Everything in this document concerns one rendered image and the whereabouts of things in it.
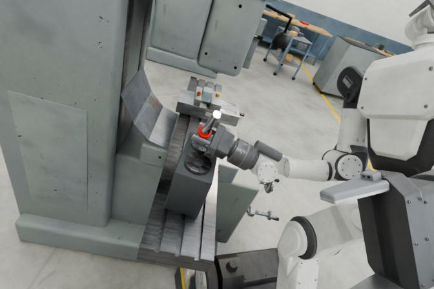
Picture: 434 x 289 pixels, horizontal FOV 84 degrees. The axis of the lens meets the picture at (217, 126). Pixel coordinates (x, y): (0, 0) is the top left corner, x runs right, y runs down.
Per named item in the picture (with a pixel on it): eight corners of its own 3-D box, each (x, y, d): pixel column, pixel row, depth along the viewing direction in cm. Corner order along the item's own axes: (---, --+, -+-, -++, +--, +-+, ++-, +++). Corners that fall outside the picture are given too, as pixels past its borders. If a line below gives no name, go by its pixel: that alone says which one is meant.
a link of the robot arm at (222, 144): (223, 118, 80) (254, 135, 81) (214, 130, 88) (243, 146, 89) (208, 148, 73) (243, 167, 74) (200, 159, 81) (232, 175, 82)
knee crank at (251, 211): (276, 216, 154) (281, 210, 150) (278, 224, 149) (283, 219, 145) (244, 208, 151) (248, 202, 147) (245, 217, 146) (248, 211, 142)
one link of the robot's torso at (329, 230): (322, 255, 96) (465, 256, 57) (285, 260, 89) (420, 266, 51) (312, 213, 102) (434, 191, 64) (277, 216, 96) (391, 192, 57)
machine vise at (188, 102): (234, 112, 149) (240, 97, 143) (236, 127, 137) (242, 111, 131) (178, 98, 143) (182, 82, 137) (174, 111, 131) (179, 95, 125)
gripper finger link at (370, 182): (315, 197, 25) (363, 183, 26) (340, 206, 21) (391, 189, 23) (312, 182, 25) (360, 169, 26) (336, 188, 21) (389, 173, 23)
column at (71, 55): (128, 188, 197) (159, -29, 109) (104, 246, 158) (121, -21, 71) (63, 174, 190) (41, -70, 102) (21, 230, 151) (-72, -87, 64)
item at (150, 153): (231, 143, 157) (237, 129, 151) (232, 184, 129) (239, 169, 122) (154, 123, 150) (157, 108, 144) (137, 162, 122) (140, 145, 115)
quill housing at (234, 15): (236, 62, 119) (262, -8, 101) (238, 80, 102) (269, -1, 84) (199, 51, 116) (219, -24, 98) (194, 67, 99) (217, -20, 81)
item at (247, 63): (247, 66, 111) (266, 19, 99) (248, 69, 108) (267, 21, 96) (239, 63, 110) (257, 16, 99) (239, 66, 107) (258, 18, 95)
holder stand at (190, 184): (207, 173, 102) (221, 138, 91) (197, 219, 84) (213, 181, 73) (179, 164, 102) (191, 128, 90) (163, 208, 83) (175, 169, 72)
